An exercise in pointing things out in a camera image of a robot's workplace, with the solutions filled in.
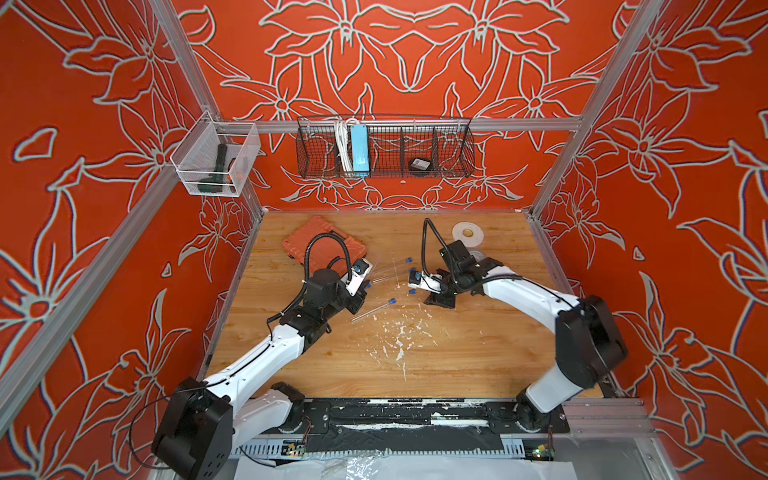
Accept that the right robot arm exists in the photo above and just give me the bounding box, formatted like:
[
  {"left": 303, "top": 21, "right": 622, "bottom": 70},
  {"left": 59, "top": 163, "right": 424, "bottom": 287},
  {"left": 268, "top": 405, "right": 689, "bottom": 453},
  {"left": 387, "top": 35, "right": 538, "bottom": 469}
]
[{"left": 409, "top": 241, "right": 628, "bottom": 432}]

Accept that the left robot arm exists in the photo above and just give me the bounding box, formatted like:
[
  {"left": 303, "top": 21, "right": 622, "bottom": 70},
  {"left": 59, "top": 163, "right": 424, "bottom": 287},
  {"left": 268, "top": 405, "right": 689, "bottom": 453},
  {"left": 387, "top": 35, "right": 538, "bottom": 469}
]
[{"left": 151, "top": 259, "right": 373, "bottom": 479}]

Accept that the white foam tape roll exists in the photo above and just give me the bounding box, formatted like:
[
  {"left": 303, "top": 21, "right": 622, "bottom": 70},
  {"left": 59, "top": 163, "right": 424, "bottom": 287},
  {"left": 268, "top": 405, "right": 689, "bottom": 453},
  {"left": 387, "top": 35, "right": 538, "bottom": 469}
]
[{"left": 452, "top": 222, "right": 485, "bottom": 248}]

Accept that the orange plastic tool case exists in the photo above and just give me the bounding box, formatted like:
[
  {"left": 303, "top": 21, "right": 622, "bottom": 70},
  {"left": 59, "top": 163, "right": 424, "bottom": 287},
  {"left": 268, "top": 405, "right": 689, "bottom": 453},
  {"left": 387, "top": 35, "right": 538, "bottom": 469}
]
[{"left": 282, "top": 216, "right": 367, "bottom": 276}]

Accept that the light blue box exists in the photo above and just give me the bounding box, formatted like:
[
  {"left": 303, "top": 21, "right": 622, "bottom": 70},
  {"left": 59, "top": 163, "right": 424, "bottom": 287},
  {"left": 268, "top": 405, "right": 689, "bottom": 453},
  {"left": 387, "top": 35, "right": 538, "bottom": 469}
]
[{"left": 349, "top": 123, "right": 370, "bottom": 176}]

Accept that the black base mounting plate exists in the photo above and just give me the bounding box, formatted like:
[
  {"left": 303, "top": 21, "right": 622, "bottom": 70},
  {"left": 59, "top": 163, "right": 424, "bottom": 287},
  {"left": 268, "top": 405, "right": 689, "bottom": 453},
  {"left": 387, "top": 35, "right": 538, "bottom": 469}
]
[{"left": 277, "top": 398, "right": 571, "bottom": 460}]

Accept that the dark green tool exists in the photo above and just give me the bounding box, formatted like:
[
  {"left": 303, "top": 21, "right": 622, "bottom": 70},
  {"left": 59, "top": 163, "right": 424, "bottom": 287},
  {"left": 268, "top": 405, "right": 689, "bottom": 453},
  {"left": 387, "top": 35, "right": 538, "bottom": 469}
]
[{"left": 197, "top": 143, "right": 227, "bottom": 194}]

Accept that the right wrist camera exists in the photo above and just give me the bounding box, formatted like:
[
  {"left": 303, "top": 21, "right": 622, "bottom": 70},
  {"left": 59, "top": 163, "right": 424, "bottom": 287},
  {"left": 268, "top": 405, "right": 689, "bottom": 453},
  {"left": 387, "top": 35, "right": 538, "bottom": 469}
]
[{"left": 408, "top": 268, "right": 444, "bottom": 293}]

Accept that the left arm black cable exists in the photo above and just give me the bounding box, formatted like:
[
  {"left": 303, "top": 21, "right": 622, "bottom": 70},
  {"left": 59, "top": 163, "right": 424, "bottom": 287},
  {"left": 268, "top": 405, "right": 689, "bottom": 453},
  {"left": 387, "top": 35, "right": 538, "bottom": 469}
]
[{"left": 127, "top": 231, "right": 355, "bottom": 469}]

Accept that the black wire basket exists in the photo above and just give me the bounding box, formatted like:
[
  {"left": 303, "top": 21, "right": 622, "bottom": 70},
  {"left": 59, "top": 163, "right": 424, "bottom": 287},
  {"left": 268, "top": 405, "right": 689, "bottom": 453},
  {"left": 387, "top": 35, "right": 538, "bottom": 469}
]
[{"left": 296, "top": 114, "right": 477, "bottom": 180}]

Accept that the white cable bundle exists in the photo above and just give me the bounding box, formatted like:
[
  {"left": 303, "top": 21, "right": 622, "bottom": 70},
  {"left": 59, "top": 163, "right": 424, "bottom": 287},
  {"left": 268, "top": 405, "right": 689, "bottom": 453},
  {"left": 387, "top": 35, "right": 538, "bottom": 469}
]
[{"left": 334, "top": 119, "right": 354, "bottom": 174}]

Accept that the clear acrylic wall box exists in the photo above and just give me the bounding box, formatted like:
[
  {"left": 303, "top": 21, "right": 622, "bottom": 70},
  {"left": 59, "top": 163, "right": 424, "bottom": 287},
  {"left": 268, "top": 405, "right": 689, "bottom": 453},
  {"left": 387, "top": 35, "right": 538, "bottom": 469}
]
[{"left": 170, "top": 112, "right": 261, "bottom": 198}]

